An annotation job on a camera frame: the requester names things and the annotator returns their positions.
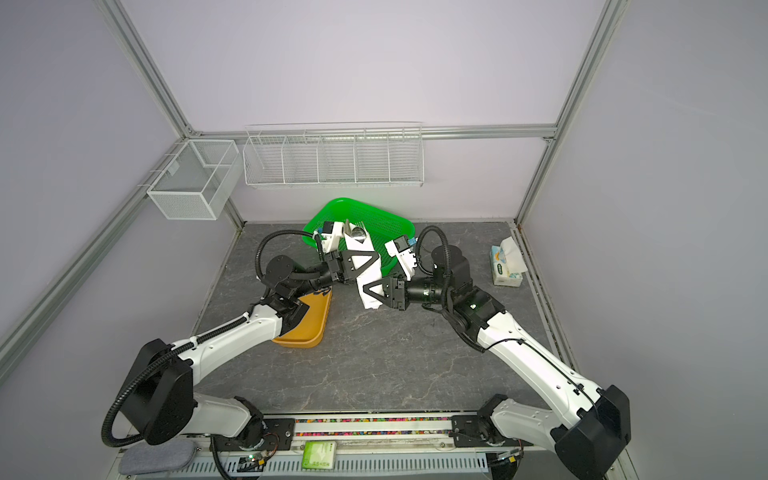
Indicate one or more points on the white wire rack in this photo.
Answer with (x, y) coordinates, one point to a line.
(346, 154)

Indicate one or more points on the tissue box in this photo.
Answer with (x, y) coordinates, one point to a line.
(507, 264)

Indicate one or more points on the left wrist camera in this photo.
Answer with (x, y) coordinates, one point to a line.
(331, 233)

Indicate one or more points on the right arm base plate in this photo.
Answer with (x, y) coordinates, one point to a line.
(475, 431)

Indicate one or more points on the yellow plastic tray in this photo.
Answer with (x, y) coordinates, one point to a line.
(309, 331)

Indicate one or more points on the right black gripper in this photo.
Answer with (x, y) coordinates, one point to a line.
(397, 295)

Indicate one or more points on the silver spoon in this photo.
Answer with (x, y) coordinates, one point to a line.
(358, 233)

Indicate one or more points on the green card box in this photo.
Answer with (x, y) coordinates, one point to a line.
(319, 455)

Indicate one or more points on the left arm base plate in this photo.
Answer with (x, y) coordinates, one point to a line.
(270, 434)

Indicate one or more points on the white mesh box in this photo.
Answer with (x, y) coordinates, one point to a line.
(198, 180)

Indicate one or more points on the white paper napkin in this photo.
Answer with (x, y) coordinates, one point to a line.
(353, 245)

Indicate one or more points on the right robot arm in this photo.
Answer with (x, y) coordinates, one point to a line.
(585, 425)

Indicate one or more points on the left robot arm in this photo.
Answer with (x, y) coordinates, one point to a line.
(158, 402)

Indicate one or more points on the green plastic basket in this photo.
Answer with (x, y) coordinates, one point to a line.
(381, 225)

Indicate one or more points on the grey cloth pad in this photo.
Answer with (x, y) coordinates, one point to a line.
(149, 459)

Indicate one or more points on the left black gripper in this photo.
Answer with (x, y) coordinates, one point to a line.
(341, 266)

